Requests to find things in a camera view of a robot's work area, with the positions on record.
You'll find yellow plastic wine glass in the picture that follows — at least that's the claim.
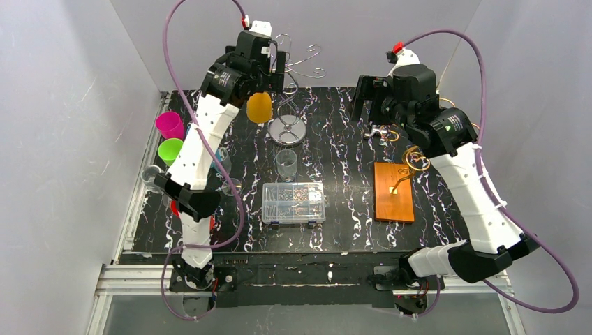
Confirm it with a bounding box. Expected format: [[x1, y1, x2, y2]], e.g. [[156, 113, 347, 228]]
[[246, 92, 272, 124]]

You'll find pink plastic wine glass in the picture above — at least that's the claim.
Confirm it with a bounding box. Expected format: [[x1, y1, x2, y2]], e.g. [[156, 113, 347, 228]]
[[155, 111, 186, 140]]

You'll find green plastic wine glass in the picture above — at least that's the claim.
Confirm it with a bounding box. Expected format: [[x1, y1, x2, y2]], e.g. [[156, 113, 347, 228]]
[[157, 138, 184, 166]]

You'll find red plastic wine glass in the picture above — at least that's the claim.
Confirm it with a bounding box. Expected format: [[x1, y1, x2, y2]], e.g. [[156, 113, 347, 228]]
[[170, 200, 215, 231]]

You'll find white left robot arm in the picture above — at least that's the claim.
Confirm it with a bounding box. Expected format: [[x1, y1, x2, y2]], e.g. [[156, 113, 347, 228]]
[[155, 20, 286, 289]]

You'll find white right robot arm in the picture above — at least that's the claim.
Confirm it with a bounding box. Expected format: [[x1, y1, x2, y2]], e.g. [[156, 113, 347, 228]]
[[348, 43, 539, 283]]

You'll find orange wooden rack base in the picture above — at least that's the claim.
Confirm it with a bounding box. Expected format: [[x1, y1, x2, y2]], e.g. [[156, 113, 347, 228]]
[[373, 162, 415, 223]]

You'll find small silver metal fixture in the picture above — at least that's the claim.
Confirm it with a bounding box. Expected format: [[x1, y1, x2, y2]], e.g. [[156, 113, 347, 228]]
[[363, 125, 387, 140]]

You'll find clear plastic screw box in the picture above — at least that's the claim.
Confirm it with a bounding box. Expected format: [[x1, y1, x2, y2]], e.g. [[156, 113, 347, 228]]
[[261, 182, 326, 225]]

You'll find silver wire glass rack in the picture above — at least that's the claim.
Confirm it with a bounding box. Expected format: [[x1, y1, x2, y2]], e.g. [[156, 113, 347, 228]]
[[268, 33, 326, 147]]

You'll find gold wire glass rack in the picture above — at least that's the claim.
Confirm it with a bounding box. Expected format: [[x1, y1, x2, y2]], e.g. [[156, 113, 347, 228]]
[[378, 97, 480, 195]]

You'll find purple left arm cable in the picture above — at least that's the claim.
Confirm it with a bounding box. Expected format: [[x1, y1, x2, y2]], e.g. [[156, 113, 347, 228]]
[[159, 0, 249, 322]]

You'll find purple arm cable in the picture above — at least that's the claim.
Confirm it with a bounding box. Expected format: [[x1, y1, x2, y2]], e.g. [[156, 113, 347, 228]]
[[159, 0, 249, 322], [402, 29, 580, 318]]

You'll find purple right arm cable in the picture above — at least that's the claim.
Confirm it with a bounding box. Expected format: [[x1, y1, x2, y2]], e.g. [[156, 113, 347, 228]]
[[402, 29, 580, 318]]

